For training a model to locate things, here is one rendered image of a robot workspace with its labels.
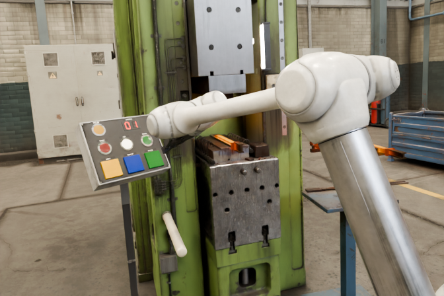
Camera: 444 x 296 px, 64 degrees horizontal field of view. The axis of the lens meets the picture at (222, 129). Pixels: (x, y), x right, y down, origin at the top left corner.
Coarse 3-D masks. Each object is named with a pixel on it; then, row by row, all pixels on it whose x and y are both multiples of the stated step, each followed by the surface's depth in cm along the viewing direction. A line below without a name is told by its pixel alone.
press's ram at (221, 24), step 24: (192, 0) 172; (216, 0) 173; (240, 0) 177; (192, 24) 176; (216, 24) 174; (240, 24) 178; (192, 48) 181; (216, 48) 176; (240, 48) 181; (192, 72) 187; (216, 72) 177; (240, 72) 185
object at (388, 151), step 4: (380, 148) 176; (384, 148) 174; (388, 148) 171; (392, 148) 170; (384, 152) 173; (388, 152) 170; (392, 152) 168; (396, 152) 164; (400, 152) 162; (404, 152) 162; (392, 156) 167; (396, 156) 165; (400, 156) 163
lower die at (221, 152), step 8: (208, 136) 223; (224, 136) 219; (200, 144) 207; (216, 144) 195; (224, 144) 194; (208, 152) 191; (216, 152) 183; (224, 152) 184; (232, 152) 185; (248, 152) 188; (216, 160) 183; (224, 160) 184; (232, 160) 186
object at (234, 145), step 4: (216, 136) 213; (220, 136) 210; (224, 140) 198; (228, 140) 195; (232, 144) 183; (236, 144) 182; (240, 144) 176; (232, 148) 183; (236, 148) 182; (240, 148) 176; (240, 152) 176
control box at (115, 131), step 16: (80, 128) 145; (112, 128) 153; (144, 128) 162; (80, 144) 148; (96, 144) 146; (112, 144) 150; (144, 144) 158; (160, 144) 163; (96, 160) 143; (144, 160) 155; (96, 176) 140; (128, 176) 147; (144, 176) 156
